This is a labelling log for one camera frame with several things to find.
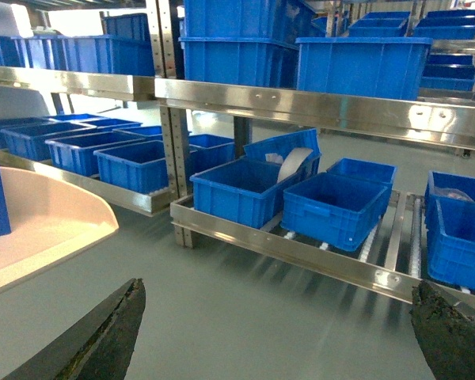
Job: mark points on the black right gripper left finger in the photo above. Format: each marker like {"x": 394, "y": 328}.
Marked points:
{"x": 98, "y": 346}

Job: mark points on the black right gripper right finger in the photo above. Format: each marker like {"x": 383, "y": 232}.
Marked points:
{"x": 444, "y": 327}

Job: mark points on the beige plastic dustpan tray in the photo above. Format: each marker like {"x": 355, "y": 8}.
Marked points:
{"x": 51, "y": 221}

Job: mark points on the stainless steel shelf rack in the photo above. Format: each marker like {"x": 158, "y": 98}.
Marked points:
{"x": 434, "y": 122}

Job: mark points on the left stainless shelf rack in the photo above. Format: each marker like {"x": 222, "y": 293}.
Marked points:
{"x": 115, "y": 86}

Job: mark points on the large blue bin upper shelf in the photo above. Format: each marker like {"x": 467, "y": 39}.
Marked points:
{"x": 379, "y": 67}

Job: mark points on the blue bin front right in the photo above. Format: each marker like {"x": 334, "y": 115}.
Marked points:
{"x": 451, "y": 241}

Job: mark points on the blue bin behind right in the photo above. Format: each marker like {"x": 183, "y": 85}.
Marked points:
{"x": 447, "y": 185}

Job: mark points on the blue bin front middle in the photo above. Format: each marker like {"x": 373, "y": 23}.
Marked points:
{"x": 338, "y": 210}

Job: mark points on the blue bin left rack front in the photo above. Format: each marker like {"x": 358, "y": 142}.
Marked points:
{"x": 140, "y": 167}

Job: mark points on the blue bin behind middle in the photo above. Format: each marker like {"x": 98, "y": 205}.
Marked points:
{"x": 366, "y": 170}

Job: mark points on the blue bin front left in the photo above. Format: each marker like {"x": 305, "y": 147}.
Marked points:
{"x": 243, "y": 191}

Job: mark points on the grey tape roll strip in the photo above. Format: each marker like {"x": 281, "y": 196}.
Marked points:
{"x": 293, "y": 162}

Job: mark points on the tilted blue bin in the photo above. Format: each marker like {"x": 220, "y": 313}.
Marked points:
{"x": 274, "y": 148}

